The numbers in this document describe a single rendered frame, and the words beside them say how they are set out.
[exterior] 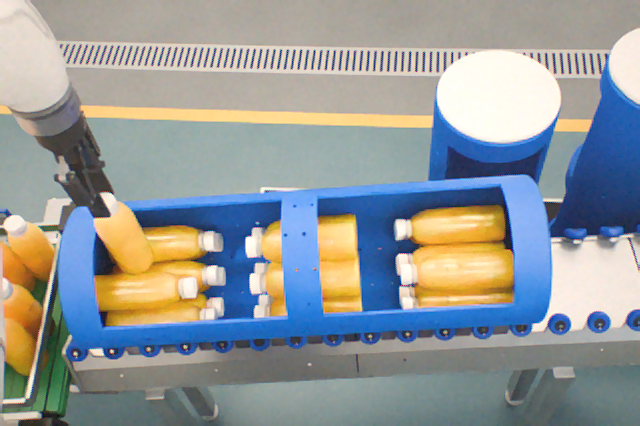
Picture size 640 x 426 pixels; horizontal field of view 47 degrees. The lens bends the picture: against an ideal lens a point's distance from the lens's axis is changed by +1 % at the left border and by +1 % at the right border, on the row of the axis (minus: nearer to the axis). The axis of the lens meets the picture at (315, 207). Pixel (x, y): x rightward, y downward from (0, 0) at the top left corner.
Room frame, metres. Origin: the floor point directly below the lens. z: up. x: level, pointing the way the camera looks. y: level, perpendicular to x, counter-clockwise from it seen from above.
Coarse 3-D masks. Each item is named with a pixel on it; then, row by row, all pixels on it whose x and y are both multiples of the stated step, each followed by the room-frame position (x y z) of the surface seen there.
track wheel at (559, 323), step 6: (552, 318) 0.56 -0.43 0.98; (558, 318) 0.56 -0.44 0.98; (564, 318) 0.56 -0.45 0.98; (570, 318) 0.56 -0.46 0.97; (552, 324) 0.55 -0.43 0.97; (558, 324) 0.55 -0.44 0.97; (564, 324) 0.55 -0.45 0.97; (570, 324) 0.55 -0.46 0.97; (552, 330) 0.54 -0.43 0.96; (558, 330) 0.54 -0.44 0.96; (564, 330) 0.54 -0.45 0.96
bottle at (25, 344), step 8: (8, 320) 0.68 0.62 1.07; (16, 320) 0.69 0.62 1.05; (8, 328) 0.67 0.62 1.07; (16, 328) 0.67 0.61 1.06; (24, 328) 0.68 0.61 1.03; (8, 336) 0.65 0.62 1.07; (16, 336) 0.66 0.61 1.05; (24, 336) 0.67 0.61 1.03; (32, 336) 0.68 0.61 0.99; (8, 344) 0.64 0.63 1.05; (16, 344) 0.65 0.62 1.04; (24, 344) 0.66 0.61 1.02; (32, 344) 0.67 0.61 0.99; (8, 352) 0.64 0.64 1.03; (16, 352) 0.64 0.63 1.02; (24, 352) 0.65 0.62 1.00; (32, 352) 0.65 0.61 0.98; (8, 360) 0.64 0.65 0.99; (16, 360) 0.64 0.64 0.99; (24, 360) 0.64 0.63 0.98; (32, 360) 0.65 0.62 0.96; (16, 368) 0.64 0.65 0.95; (24, 368) 0.64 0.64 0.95
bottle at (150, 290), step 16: (144, 272) 0.71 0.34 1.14; (160, 272) 0.70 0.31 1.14; (96, 288) 0.68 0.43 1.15; (112, 288) 0.68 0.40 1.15; (128, 288) 0.67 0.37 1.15; (144, 288) 0.67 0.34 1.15; (160, 288) 0.66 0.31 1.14; (176, 288) 0.67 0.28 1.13; (112, 304) 0.66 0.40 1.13; (128, 304) 0.65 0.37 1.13; (144, 304) 0.65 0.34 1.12; (160, 304) 0.64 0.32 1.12
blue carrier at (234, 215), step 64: (320, 192) 0.78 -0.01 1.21; (384, 192) 0.76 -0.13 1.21; (448, 192) 0.81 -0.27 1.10; (512, 192) 0.71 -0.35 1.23; (64, 256) 0.71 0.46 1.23; (256, 256) 0.80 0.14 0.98; (384, 256) 0.75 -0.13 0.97; (256, 320) 0.58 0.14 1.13; (320, 320) 0.56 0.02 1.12; (384, 320) 0.55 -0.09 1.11; (448, 320) 0.54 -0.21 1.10; (512, 320) 0.53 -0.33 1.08
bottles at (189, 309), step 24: (168, 264) 0.74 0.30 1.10; (192, 264) 0.74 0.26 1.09; (264, 264) 0.72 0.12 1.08; (408, 288) 0.65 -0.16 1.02; (504, 288) 0.59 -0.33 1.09; (120, 312) 0.65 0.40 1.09; (144, 312) 0.65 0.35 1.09; (168, 312) 0.64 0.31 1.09; (192, 312) 0.64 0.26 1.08; (216, 312) 0.64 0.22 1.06; (264, 312) 0.62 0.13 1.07; (336, 312) 0.59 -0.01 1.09
